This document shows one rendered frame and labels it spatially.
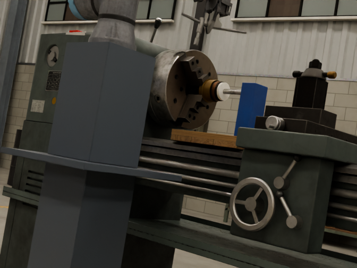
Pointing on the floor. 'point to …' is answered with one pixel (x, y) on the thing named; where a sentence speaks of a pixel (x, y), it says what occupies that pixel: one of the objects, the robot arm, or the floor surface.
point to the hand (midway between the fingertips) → (206, 30)
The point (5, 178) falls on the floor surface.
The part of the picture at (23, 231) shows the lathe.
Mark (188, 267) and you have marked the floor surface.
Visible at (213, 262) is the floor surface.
